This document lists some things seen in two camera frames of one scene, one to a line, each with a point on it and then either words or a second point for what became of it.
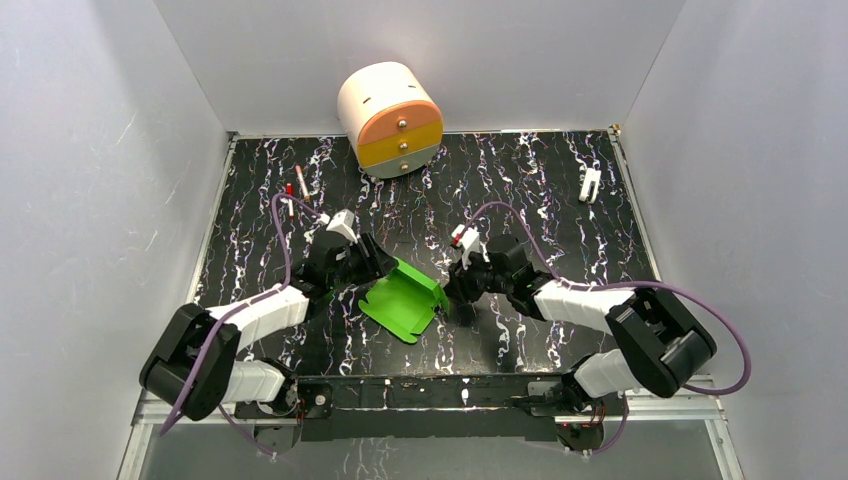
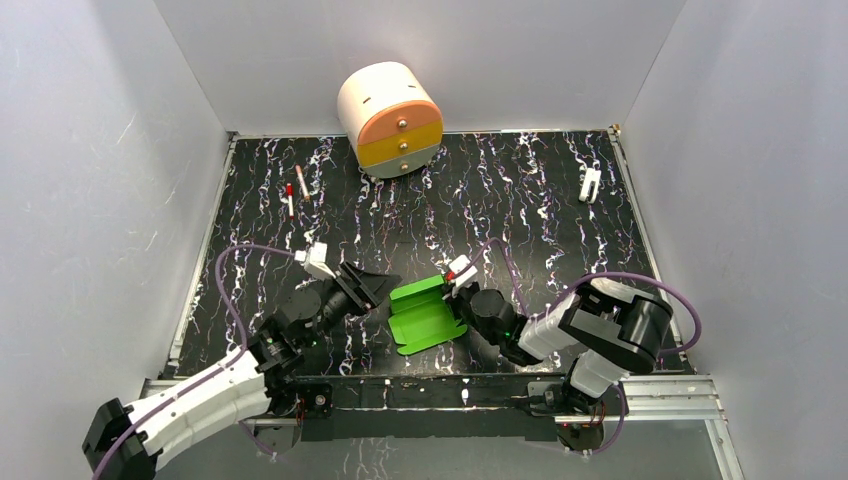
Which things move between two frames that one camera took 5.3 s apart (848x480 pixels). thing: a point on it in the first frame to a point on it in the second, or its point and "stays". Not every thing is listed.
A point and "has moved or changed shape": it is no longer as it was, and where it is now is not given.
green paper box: x=406 y=302 has moved or changed shape
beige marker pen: x=302 y=182 stays
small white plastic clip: x=591 y=175 stays
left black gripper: x=376 y=260 to x=354 y=287
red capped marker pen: x=289 y=191 stays
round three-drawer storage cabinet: x=391 y=119 stays
